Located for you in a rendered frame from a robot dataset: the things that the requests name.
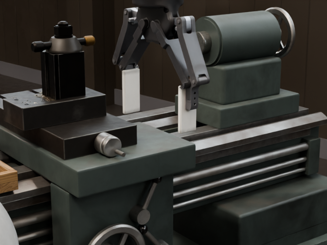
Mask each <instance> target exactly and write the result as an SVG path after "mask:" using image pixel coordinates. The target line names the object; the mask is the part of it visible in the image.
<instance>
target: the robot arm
mask: <svg viewBox="0 0 327 245"><path fill-rule="evenodd" d="M132 4H133V5H134V6H136V7H137V8H127V9H125V10H124V19H123V25H122V28H121V31H120V35H119V38H118V42H117V45H116V48H115V52H114V55H113V59H112V62H113V64H114V65H118V66H119V69H120V70H121V71H122V89H123V113H124V114H129V113H134V112H139V111H140V69H138V67H137V66H138V65H137V64H138V62H139V61H140V59H141V57H142V56H143V54H144V52H145V50H146V49H147V47H148V45H149V44H150V42H154V43H155V44H160V45H161V47H162V48H163V49H165V50H166V51H167V53H168V55H169V57H170V60H171V62H172V64H173V66H174V68H175V70H176V72H177V74H178V76H179V78H180V80H181V82H182V85H181V86H179V91H178V133H180V134H183V133H187V132H191V131H195V130H196V109H197V108H198V101H199V100H198V98H199V87H200V86H201V85H205V84H208V83H209V82H210V78H209V75H208V71H207V68H206V65H205V61H204V58H203V55H202V52H201V48H200V44H199V41H198V38H197V34H196V27H195V18H194V17H193V16H186V17H180V16H179V7H180V6H182V5H183V0H132ZM173 38H174V39H173ZM122 54H123V56H121V55H122ZM199 75H200V77H199ZM188 77H190V79H189V78H188ZM0 245H19V243H18V236H17V233H16V230H15V227H14V225H13V222H12V220H11V218H10V216H9V214H8V213H7V211H6V210H5V208H4V207H3V205H2V204H1V202H0Z"/></svg>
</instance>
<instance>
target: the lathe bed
mask: <svg viewBox="0 0 327 245"><path fill-rule="evenodd" d="M117 117H118V118H121V119H123V120H126V121H128V122H131V123H136V122H142V123H144V124H147V125H149V126H152V127H154V128H157V129H159V130H162V131H164V132H167V133H169V134H172V135H174V136H177V137H179V138H182V139H184V140H187V141H190V142H192V143H194V144H195V145H196V166H195V168H194V169H191V170H187V171H183V172H179V173H175V174H173V214H176V213H179V212H182V211H186V210H190V209H193V208H197V207H200V206H203V205H207V204H210V203H213V202H217V201H220V200H223V199H226V198H229V197H233V196H236V195H239V194H243V193H247V192H250V191H253V190H257V189H260V188H263V187H267V186H270V185H273V184H276V183H280V182H283V181H286V180H290V179H293V178H296V177H300V176H303V175H311V174H314V173H317V172H318V171H319V155H320V140H321V139H320V138H319V137H318V136H319V126H320V125H324V124H327V117H326V116H325V115H324V114H323V113H322V112H317V113H312V114H309V109H308V108H305V107H301V106H299V111H298V112H296V113H291V114H287V115H283V116H279V117H274V118H270V119H265V120H261V121H256V122H251V123H247V124H242V125H238V126H233V127H229V128H224V129H218V128H215V127H212V126H209V125H206V124H203V123H200V122H197V121H196V130H195V131H191V132H187V133H183V134H180V133H178V114H176V113H175V105H174V106H169V107H164V108H159V109H154V110H149V111H143V112H138V113H133V114H127V115H123V116H117ZM0 160H1V161H2V162H4V163H5V164H7V165H8V166H10V167H12V168H13V169H15V170H16V171H17V172H18V190H14V191H9V192H4V193H0V202H1V204H2V205H3V207H4V208H5V210H6V211H7V213H8V214H9V216H10V218H11V220H12V222H13V225H14V227H15V230H16V233H17V236H18V243H19V245H53V226H52V205H51V183H52V182H51V181H49V180H47V179H45V178H44V177H42V176H40V175H39V174H37V173H36V172H34V171H33V170H32V169H30V168H28V167H27V166H25V165H23V164H22V163H20V162H19V161H17V160H15V159H14V158H12V157H11V156H9V155H7V154H6V153H4V152H3V151H1V150H0Z"/></svg>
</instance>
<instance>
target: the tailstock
mask: <svg viewBox="0 0 327 245"><path fill-rule="evenodd" d="M274 15H278V16H279V18H278V20H277V19H276V18H275V16H274ZM282 20H284V21H285V23H286V25H287V29H288V40H287V43H286V45H285V46H284V45H283V43H282V41H281V35H282V31H281V29H280V26H281V23H282ZM195 27H196V34H197V38H198V41H199V44H200V48H201V52H202V55H203V58H204V61H205V65H206V68H207V71H208V75H209V78H210V82H209V83H208V84H205V85H201V86H200V87H199V98H198V100H199V101H198V108H197V109H196V121H197V122H200V123H203V124H206V125H209V126H212V127H215V128H218V129H224V128H229V127H233V126H238V125H242V124H247V123H252V122H256V121H261V120H265V119H270V118H274V117H279V116H283V115H287V114H291V113H296V112H298V111H299V96H300V95H299V93H296V92H292V91H288V90H284V89H281V88H280V79H281V58H283V57H285V56H286V55H288V54H289V53H290V51H291V50H292V48H293V45H294V41H295V27H294V23H293V21H292V19H291V17H290V15H289V14H288V13H287V12H286V11H285V10H284V9H282V8H279V7H272V8H268V9H267V10H265V11H254V12H244V13H235V14H225V15H216V16H206V17H200V18H199V19H198V20H197V21H196V22H195ZM279 48H280V51H278V49H279Z"/></svg>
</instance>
